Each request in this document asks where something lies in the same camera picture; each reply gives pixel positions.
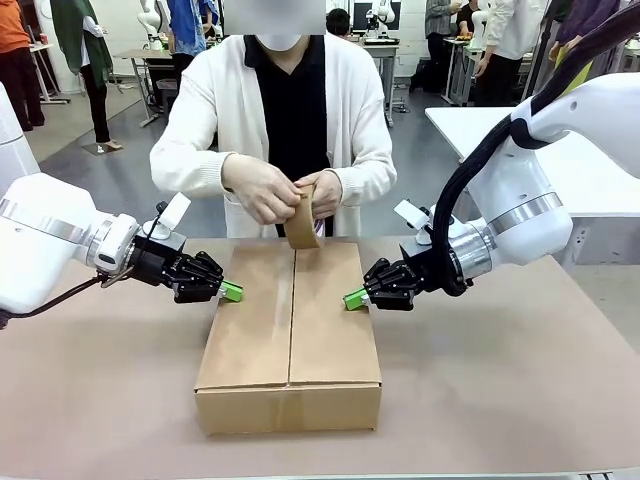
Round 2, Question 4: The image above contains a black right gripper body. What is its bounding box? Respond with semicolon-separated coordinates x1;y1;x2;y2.
398;241;452;302

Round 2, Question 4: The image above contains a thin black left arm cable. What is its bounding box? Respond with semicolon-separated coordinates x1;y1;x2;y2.
0;264;135;331

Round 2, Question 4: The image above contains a person's left forearm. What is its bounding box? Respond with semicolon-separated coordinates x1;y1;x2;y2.
326;143;399;208

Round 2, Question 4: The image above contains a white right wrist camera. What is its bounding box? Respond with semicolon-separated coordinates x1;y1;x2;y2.
393;199;435;246

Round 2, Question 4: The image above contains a person in yellow hoodie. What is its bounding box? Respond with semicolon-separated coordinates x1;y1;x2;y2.
325;7;352;36

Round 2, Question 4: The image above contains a person in blue shirt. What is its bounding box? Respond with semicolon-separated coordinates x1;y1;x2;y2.
166;0;207;57

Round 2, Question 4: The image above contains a thick black cable bundle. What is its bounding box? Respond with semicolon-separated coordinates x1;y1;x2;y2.
431;0;640;297

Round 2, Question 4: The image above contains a person in white cardigan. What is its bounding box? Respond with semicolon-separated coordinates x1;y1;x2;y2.
149;33;399;239

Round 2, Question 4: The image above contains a white side table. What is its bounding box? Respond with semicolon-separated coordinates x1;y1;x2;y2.
424;103;640;267

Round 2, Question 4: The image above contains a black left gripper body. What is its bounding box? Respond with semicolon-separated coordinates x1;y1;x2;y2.
132;233;188;290

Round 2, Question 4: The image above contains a person's right forearm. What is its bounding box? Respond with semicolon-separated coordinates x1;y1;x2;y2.
149;141;237;195

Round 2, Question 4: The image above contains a dark computer monitor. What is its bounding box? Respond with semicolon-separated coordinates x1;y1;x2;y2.
351;0;374;31

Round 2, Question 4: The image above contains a person's right hand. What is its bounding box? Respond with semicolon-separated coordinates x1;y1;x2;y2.
221;152;303;227

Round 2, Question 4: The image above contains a person in orange top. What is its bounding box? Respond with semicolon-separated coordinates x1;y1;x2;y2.
0;0;47;132

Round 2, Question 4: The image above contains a yellow green sheet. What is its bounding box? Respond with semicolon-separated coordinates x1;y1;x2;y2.
551;43;602;101

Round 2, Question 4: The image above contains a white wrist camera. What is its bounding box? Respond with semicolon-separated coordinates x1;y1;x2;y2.
393;199;435;246
143;193;193;246

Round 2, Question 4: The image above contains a person in purple top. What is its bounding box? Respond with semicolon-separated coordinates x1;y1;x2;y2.
548;0;622;62

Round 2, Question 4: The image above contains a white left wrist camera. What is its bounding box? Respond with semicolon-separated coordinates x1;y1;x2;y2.
143;193;193;246

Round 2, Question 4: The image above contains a white face mask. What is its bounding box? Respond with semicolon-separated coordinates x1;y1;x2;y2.
256;33;304;52

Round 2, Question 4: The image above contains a person in white shirt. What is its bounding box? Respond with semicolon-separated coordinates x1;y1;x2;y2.
474;0;546;107

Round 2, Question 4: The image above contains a brown cardboard box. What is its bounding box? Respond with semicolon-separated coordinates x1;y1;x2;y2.
193;242;384;438

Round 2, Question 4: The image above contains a person's left hand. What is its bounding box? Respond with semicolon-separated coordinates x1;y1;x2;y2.
293;168;345;221

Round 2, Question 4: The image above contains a brown packing tape roll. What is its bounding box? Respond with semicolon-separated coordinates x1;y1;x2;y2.
283;183;327;250

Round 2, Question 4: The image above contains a grey background work table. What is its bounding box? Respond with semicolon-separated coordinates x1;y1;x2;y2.
113;45;175;127

